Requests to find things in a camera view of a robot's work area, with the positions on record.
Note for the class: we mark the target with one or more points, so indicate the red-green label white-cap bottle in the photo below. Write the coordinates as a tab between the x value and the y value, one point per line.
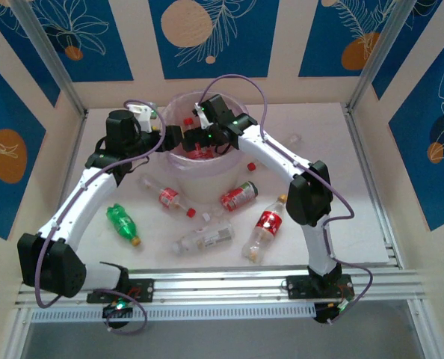
238	196

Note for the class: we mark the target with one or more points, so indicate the green bottle with yellow cap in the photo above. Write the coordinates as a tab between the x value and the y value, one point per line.
123	222

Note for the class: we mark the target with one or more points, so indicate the clear bottle with white label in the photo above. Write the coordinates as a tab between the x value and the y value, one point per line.
207	239

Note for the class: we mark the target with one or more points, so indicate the red-label bottle with yellow cap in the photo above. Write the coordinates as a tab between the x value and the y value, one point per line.
268	222

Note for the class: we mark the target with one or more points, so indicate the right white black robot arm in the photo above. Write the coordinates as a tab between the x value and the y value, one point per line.
270	149

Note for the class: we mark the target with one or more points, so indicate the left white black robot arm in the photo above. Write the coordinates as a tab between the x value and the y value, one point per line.
80	202

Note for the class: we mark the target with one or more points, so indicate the pink-lined trash bin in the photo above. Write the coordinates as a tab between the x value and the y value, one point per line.
222	164

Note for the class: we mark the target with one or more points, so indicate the left controller board green light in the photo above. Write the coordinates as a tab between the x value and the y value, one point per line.
113	311

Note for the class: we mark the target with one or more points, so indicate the controller board green light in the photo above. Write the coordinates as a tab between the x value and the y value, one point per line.
324	314
113	311

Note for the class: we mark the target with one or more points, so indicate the right controller board green light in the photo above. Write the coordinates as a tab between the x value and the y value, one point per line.
324	314

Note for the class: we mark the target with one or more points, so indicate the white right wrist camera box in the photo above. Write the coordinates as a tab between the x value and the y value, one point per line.
201	116

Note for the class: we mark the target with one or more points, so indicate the aluminium table side rail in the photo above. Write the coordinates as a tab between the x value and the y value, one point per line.
358	146
76	144

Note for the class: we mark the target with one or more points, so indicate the aluminium frame post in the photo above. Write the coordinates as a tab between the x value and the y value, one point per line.
382	52
46	52

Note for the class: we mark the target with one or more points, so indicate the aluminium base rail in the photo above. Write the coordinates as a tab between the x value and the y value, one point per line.
222	284

